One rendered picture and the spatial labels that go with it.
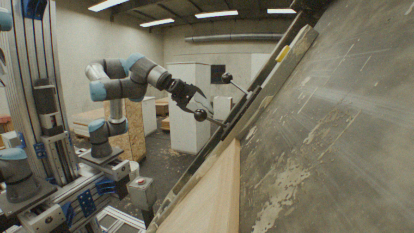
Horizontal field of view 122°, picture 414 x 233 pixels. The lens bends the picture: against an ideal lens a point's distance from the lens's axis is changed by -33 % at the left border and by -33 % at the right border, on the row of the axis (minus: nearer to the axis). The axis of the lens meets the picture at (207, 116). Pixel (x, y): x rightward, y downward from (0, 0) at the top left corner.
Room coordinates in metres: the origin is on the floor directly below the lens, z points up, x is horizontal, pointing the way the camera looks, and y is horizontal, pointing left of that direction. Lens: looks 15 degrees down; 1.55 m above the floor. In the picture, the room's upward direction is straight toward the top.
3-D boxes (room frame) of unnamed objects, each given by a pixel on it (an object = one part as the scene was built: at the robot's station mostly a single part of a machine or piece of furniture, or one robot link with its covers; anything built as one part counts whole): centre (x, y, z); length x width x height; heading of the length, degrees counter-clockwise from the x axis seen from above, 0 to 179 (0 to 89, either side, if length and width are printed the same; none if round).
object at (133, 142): (2.53, 1.38, 0.63); 0.50 x 0.42 x 1.25; 173
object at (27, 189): (0.47, 0.89, 1.09); 0.15 x 0.15 x 0.10
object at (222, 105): (5.68, -0.56, 0.36); 0.58 x 0.45 x 0.72; 71
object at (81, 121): (4.56, 2.67, 0.32); 2.45 x 1.06 x 0.65; 161
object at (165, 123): (4.39, 0.94, 0.15); 0.61 x 0.52 x 0.31; 161
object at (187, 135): (3.39, 0.33, 0.88); 0.90 x 0.60 x 1.75; 161
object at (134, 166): (1.84, 1.07, 0.24); 0.32 x 0.30 x 0.47; 161
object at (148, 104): (3.95, 1.82, 0.48); 1.00 x 0.64 x 0.95; 161
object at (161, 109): (7.05, 1.62, 0.23); 2.45 x 1.03 x 0.45; 161
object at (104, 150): (0.94, 0.73, 1.09); 0.15 x 0.15 x 0.10
